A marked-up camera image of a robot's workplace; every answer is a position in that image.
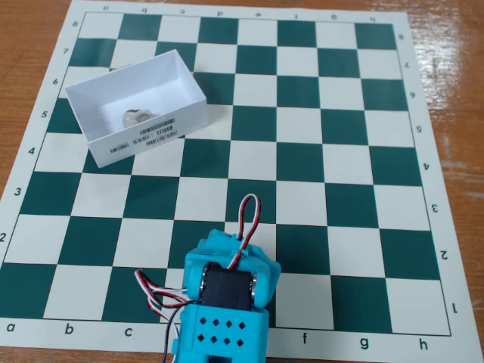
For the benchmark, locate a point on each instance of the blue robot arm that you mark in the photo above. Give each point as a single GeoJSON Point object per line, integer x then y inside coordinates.
{"type": "Point", "coordinates": [227, 336]}

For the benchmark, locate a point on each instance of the white cardboard box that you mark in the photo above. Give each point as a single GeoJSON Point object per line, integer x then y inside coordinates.
{"type": "Point", "coordinates": [151, 87]}

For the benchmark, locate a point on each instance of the green and white chessboard mat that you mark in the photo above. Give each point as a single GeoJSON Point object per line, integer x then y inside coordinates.
{"type": "Point", "coordinates": [340, 189]}

